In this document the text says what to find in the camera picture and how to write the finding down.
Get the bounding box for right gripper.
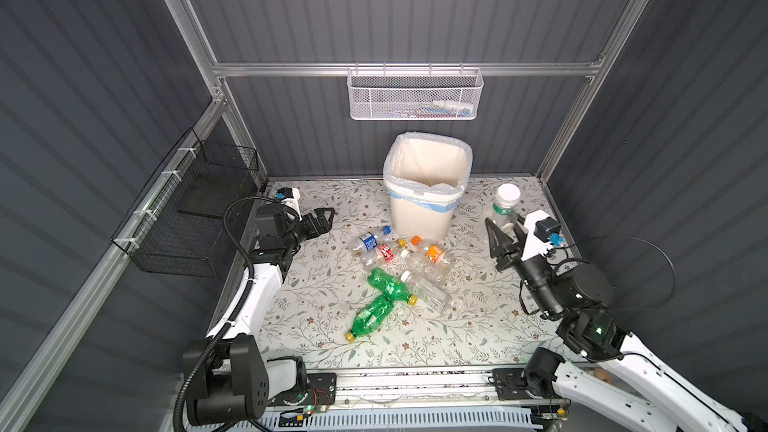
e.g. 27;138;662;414
486;209;560;319

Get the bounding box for white yellow label bottle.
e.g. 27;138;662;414
486;183;521;234

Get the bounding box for blue label clear bottle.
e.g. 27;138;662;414
349;225;392;255

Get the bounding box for orange label clear bottle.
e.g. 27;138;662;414
411;236;455;270

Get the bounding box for clear bottle white cap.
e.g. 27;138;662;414
401;270;452;314

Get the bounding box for green bottle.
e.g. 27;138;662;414
345;295;394;343
367;268;418;306

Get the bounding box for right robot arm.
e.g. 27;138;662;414
484;210;767;431

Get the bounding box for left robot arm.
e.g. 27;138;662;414
172;189;336;431

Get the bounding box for clear bin liner bag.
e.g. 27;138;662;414
383;132;473;213

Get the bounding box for white plastic waste bin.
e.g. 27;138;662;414
383;131;473;242

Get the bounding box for floral table mat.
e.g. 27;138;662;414
258;177;562;369

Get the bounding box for items in white basket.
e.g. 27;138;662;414
391;100;475;119

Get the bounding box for white vent grille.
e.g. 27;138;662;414
259;406;543;431

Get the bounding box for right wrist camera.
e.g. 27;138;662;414
522;210;565;261

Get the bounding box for white wire mesh basket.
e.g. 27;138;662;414
346;67;484;121

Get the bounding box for black wire mesh basket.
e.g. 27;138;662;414
113;130;263;279

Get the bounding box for aluminium front rail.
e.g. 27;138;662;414
173;365;661;412

